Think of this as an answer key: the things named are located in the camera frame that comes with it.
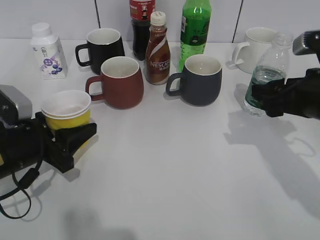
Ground yellow paper cup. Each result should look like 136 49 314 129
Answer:
41 89 92 132

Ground brown Nescafe coffee bottle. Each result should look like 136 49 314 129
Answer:
145 11 171 85

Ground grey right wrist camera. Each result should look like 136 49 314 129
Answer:
292 30 320 56

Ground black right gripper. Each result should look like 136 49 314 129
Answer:
251 68 320 118

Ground white yogurt carton bottle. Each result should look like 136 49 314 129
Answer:
30 22 68 80

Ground red ceramic mug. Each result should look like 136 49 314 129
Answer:
85 56 144 109

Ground clear water bottle green label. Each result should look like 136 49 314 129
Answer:
243 32 294 117

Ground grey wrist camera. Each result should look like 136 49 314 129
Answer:
0 84 33 126
292 30 320 56

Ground black ceramic mug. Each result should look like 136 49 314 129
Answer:
75 28 125 75

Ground green soda bottle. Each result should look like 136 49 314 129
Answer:
179 0 212 71

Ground white ceramic mug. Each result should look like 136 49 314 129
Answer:
225 27 277 74

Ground dark grey ceramic mug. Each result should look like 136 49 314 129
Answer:
165 54 223 107

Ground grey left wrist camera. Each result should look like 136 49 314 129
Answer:
0 84 33 126

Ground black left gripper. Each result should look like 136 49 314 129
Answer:
0 111 97 179

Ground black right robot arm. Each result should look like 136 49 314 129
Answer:
251 68 320 120

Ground cola bottle red label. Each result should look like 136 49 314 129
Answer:
129 0 156 61

